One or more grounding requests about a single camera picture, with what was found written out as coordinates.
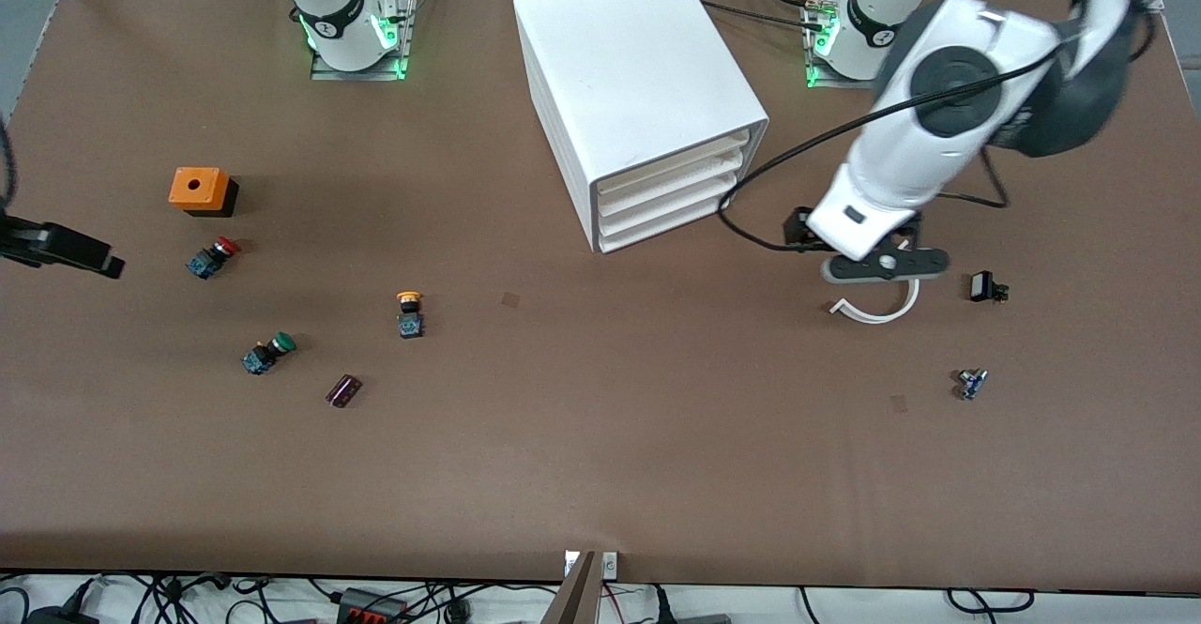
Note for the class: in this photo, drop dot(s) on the white plastic drawer cabinet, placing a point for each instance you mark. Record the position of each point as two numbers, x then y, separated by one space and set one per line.
619 61

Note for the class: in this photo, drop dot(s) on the black power adapter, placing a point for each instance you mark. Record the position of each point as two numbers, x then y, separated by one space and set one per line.
61 616

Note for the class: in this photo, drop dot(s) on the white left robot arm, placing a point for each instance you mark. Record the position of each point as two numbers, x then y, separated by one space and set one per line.
901 164

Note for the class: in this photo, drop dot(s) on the small blue potentiometer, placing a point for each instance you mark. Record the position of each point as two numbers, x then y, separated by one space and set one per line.
972 383

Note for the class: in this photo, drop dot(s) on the small black switch component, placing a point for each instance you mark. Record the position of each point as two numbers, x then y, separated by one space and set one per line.
982 286

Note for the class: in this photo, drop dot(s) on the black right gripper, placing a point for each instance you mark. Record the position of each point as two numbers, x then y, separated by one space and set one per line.
52 244

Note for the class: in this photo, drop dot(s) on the brown wooden post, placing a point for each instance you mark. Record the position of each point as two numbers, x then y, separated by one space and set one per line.
574 596

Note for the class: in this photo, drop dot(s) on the green push button switch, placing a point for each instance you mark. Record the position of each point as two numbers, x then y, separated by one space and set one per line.
269 352

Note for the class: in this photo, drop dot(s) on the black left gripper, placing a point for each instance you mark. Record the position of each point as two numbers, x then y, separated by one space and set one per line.
798 229

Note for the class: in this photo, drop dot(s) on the yellow push button switch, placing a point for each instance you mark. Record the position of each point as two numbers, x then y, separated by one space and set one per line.
410 319

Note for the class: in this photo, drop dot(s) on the small white metal bracket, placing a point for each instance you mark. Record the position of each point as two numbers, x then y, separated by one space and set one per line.
610 564

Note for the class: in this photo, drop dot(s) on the black orange power device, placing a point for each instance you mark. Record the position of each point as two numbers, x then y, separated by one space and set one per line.
371 607

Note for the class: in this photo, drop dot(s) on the white plastic drawer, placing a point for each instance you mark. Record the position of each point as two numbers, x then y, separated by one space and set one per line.
671 189
676 166
666 227
668 208

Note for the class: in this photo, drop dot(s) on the red push button switch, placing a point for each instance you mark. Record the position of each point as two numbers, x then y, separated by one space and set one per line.
212 257

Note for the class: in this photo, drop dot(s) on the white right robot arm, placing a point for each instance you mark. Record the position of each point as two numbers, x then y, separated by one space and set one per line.
338 14

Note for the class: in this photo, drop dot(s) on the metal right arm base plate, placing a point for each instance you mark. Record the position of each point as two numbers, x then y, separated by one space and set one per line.
361 73

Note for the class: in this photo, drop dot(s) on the orange box with hole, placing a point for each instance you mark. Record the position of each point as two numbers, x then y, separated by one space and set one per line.
195 187

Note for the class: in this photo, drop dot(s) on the white curved plastic strip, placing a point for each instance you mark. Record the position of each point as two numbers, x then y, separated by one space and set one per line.
877 316

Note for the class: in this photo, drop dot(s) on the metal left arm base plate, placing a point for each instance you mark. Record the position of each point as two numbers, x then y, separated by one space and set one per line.
826 80

